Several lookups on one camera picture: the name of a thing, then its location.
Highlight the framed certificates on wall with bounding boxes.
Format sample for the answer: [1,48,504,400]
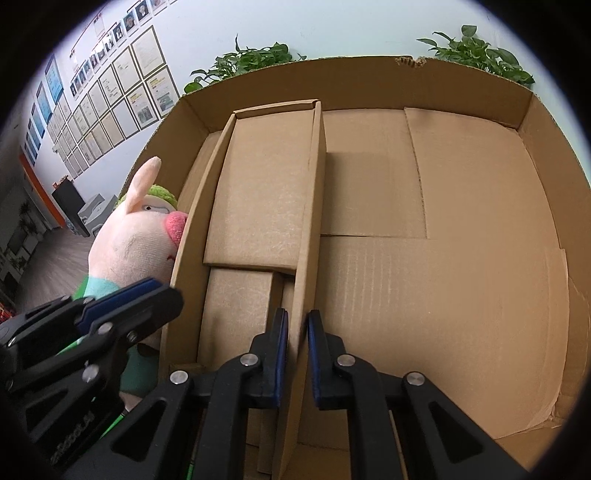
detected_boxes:
[21,21,180,179]

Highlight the left potted green plant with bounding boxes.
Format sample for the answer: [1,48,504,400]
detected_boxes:
[183,36,307,94]

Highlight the large shallow cardboard tray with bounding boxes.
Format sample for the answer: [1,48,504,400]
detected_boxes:
[138,57,590,479]

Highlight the narrow cardboard box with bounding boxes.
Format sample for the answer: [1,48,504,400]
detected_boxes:
[160,98,325,479]

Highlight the potted green plant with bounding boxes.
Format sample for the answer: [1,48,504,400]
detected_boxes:
[183,36,307,94]
[418,24,536,89]

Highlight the right potted green plant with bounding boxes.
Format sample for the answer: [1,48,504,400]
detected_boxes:
[418,24,536,89]

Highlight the black cabinet in background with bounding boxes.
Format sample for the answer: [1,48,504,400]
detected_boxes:
[52,177,90,237]

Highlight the pink pig plush toy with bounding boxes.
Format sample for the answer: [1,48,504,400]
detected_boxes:
[68,156,189,402]

